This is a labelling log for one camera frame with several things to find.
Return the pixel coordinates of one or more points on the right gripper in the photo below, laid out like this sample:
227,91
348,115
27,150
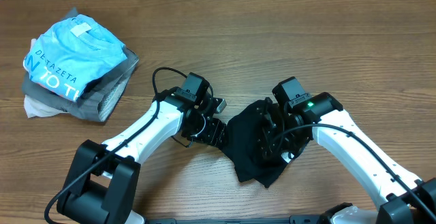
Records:
273,147

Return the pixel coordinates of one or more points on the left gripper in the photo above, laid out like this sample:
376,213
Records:
213,133

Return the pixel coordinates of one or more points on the black t-shirt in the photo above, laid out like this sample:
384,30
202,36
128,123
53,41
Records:
241,148

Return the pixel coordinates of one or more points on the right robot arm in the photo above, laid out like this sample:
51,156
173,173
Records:
399,195

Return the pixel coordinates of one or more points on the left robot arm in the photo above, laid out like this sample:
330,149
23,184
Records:
101,184

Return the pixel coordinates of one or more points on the grey folded garment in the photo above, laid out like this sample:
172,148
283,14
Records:
102,95

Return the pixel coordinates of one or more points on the light blue folded t-shirt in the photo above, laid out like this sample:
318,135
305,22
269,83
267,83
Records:
71,54

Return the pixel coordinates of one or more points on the white folded garment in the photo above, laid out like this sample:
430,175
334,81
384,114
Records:
39,101

